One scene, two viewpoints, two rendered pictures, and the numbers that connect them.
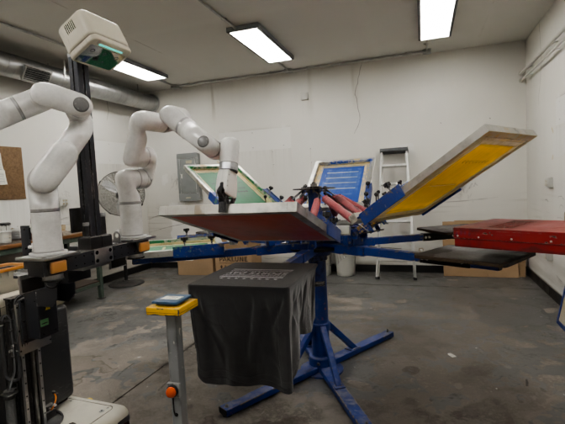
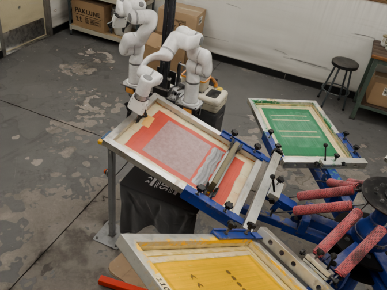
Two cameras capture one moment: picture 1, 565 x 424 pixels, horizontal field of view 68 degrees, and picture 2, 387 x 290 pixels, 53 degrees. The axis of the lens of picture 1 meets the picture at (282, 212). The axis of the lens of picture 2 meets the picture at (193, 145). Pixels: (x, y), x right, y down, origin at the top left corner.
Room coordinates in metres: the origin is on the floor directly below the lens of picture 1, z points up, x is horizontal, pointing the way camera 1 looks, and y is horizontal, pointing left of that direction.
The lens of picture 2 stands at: (1.95, -1.64, 2.49)
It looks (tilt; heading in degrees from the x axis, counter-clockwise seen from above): 36 degrees down; 89
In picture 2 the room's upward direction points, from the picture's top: 8 degrees clockwise
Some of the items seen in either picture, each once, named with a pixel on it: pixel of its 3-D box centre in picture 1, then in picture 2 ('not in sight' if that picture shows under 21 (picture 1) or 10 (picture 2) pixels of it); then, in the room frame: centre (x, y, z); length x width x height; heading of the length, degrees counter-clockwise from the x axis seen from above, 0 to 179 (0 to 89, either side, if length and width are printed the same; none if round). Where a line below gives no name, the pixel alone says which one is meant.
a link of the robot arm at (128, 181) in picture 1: (130, 186); (195, 71); (1.93, 0.69, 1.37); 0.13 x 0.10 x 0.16; 153
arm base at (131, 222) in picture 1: (129, 220); (192, 90); (1.93, 0.71, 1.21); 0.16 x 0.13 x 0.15; 69
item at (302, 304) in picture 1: (303, 320); (156, 222); (1.83, -0.07, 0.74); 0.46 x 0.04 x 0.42; 161
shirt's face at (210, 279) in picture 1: (257, 273); (173, 175); (1.89, 0.13, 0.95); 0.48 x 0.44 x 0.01; 161
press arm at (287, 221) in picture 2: (290, 264); (250, 212); (2.36, -0.03, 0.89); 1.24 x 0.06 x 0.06; 161
